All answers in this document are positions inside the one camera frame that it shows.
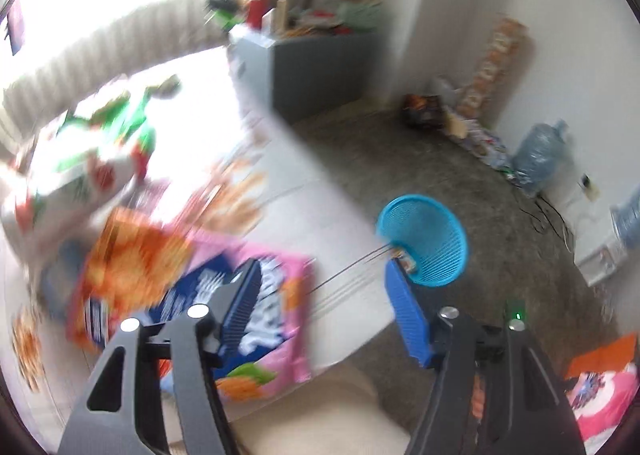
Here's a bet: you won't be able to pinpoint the blue plastic basket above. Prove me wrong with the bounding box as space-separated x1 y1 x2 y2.
376 194 469 286

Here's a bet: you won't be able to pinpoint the large clear water jug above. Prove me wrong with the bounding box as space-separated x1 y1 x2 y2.
512 120 571 196
611 185 640 248

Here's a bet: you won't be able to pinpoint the mauve hanging garment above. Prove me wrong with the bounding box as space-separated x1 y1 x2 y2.
7 0 26 56

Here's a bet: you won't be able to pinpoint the orange snack packet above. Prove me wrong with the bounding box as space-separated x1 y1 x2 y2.
65 207 196 353

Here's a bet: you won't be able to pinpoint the wooden tube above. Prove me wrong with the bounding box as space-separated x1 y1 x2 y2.
272 0 293 36

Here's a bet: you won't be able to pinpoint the person's cream trousers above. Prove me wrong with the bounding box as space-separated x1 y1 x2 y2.
165 362 416 455

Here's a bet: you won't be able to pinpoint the grey cabinet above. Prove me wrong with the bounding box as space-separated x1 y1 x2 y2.
227 27 386 123

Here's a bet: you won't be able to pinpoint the patterned paper roll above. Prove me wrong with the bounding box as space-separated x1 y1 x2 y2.
457 17 531 123

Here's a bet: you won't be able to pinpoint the flat packets on cabinet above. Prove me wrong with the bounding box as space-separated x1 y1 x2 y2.
292 10 351 38

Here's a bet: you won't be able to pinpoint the pink snack packet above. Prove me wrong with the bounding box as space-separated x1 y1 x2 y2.
150 227 318 403

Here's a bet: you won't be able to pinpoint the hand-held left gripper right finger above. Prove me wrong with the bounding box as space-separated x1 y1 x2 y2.
384 259 587 455

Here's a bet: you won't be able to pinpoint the crumpled white bag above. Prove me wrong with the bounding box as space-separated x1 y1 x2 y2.
430 77 461 106

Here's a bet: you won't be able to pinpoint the pink floral printed cloth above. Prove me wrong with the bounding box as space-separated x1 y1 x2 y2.
565 367 638 441

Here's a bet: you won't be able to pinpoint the red thermos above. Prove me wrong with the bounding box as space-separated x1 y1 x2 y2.
245 0 271 30

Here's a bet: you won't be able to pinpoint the orange sheet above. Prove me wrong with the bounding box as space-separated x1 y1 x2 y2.
565 332 640 381

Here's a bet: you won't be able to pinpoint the white water dispenser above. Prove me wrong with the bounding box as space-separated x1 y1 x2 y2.
572 230 631 288

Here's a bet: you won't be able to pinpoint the metal balcony railing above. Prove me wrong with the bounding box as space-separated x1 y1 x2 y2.
0 0 226 136

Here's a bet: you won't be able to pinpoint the dark snack bag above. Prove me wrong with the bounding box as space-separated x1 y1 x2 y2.
402 94 446 130

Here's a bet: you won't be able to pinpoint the green foil snack bag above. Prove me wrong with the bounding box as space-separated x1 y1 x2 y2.
2 77 158 241

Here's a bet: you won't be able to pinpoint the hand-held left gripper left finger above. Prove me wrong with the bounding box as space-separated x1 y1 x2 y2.
56 257 265 455

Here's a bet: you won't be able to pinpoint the pile of floor litter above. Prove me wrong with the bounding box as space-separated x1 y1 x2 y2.
445 110 516 170

